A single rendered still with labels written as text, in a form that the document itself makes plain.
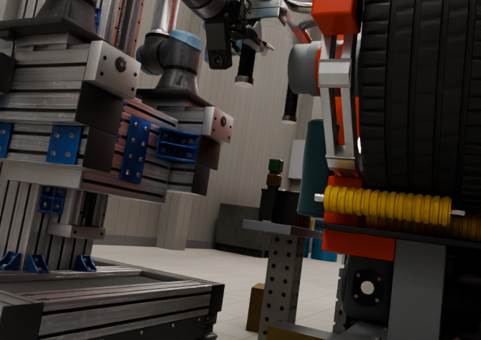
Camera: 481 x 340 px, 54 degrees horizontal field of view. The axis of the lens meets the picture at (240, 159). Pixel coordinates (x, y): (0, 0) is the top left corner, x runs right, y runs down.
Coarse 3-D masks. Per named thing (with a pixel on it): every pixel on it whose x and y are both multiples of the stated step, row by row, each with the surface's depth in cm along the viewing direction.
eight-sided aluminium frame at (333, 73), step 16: (352, 48) 90; (320, 64) 91; (336, 64) 90; (352, 64) 90; (320, 80) 92; (336, 80) 91; (352, 80) 91; (352, 96) 93; (352, 112) 94; (336, 128) 101; (352, 128) 95; (336, 144) 102; (352, 144) 97; (336, 160) 101; (352, 160) 100; (352, 176) 119
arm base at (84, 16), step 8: (48, 0) 111; (56, 0) 110; (64, 0) 110; (72, 0) 111; (80, 0) 112; (88, 0) 114; (48, 8) 110; (56, 8) 109; (64, 8) 110; (72, 8) 110; (80, 8) 112; (88, 8) 114; (72, 16) 110; (80, 16) 111; (88, 16) 113; (80, 24) 110; (88, 24) 112
